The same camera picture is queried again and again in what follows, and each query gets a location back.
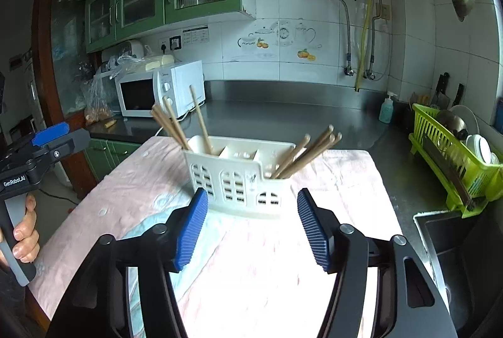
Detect steel sink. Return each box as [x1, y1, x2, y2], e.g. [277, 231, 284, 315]
[412, 210, 503, 323]

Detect braided metal hose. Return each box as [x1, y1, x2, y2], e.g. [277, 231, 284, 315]
[336, 0, 353, 78]
[365, 0, 388, 81]

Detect white power cable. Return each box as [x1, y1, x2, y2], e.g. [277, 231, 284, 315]
[154, 108, 197, 138]

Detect lime green dish rack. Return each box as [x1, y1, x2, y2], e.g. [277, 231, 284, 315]
[408, 103, 503, 219]

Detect white microwave oven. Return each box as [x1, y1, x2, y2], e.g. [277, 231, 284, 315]
[115, 60, 206, 119]

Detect green base cabinet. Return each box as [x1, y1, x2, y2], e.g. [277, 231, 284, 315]
[84, 137, 142, 189]

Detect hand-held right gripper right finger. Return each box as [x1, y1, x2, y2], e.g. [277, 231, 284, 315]
[296, 187, 458, 338]

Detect cream plastic utensil holder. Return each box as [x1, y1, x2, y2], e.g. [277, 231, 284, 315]
[183, 135, 297, 221]

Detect person's left hand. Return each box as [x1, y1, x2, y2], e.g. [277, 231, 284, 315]
[12, 195, 41, 264]

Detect white stacked bowls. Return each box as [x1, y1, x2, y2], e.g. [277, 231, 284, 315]
[466, 134, 494, 166]

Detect green soap pump bottle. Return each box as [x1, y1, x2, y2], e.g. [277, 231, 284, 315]
[378, 91, 397, 124]

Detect clear plastic food bag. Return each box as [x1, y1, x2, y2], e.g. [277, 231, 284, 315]
[80, 75, 114, 124]

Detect plastic-wrapped cream packet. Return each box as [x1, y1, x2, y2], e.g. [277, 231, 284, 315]
[112, 54, 176, 78]

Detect pink and blue towel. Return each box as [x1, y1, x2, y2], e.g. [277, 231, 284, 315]
[27, 136, 405, 338]

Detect brown wooden door frame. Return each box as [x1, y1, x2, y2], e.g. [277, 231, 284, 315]
[33, 0, 99, 197]

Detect white plate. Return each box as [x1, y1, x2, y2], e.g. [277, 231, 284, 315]
[450, 105, 479, 136]

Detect teapot wall sticker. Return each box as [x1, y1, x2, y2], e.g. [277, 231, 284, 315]
[238, 19, 323, 61]

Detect yellow gas pipe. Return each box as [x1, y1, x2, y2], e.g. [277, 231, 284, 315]
[355, 0, 374, 92]

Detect printed wall label sheet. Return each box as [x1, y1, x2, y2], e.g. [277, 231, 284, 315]
[182, 26, 210, 45]

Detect white kitchen appliance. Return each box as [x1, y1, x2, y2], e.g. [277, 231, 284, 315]
[120, 40, 144, 59]

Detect wooden chopstick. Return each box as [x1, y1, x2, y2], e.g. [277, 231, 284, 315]
[277, 125, 334, 179]
[150, 110, 187, 149]
[162, 96, 193, 151]
[154, 103, 190, 149]
[281, 133, 337, 179]
[272, 134, 311, 179]
[189, 85, 213, 156]
[287, 132, 342, 179]

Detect metal bowl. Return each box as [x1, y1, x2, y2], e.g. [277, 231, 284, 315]
[436, 109, 468, 138]

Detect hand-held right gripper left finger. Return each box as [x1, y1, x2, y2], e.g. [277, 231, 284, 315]
[46, 187, 209, 338]

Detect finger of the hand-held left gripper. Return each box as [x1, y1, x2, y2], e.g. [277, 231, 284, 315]
[11, 128, 91, 182]
[32, 123, 68, 147]

